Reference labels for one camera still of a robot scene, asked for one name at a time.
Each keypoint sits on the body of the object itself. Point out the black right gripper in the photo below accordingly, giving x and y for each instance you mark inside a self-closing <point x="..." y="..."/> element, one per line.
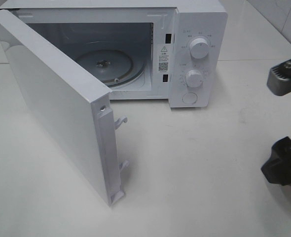
<point x="277" y="169"/>

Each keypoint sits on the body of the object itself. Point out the white round door button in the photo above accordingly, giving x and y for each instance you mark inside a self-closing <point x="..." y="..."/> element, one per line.
<point x="190" y="98"/>

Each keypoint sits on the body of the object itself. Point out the white microwave door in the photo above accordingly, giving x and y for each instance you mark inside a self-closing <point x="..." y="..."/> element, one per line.
<point x="69" y="102"/>

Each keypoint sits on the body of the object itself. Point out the white adjacent table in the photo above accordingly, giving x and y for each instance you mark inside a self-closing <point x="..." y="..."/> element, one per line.
<point x="249" y="36"/>

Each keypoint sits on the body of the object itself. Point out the white microwave oven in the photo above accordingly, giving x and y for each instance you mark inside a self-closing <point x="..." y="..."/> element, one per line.
<point x="157" y="30"/>

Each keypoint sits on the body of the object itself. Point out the glass microwave turntable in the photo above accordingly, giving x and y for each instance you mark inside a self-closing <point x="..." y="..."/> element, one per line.
<point x="112" y="67"/>

